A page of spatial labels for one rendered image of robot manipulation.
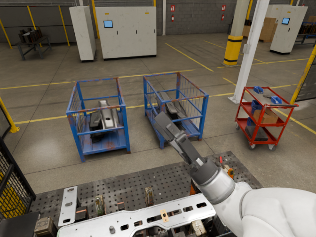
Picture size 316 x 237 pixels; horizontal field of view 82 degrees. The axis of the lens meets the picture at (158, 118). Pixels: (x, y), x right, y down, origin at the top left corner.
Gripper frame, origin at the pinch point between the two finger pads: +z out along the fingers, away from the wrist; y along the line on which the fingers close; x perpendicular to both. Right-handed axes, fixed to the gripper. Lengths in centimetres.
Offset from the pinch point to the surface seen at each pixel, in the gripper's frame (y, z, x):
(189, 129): 288, -29, 71
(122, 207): 84, -22, -49
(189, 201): 84, -51, -11
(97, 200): 75, -7, -55
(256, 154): 256, -134, 120
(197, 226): 63, -57, -17
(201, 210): 78, -59, -9
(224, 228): 61, -68, -6
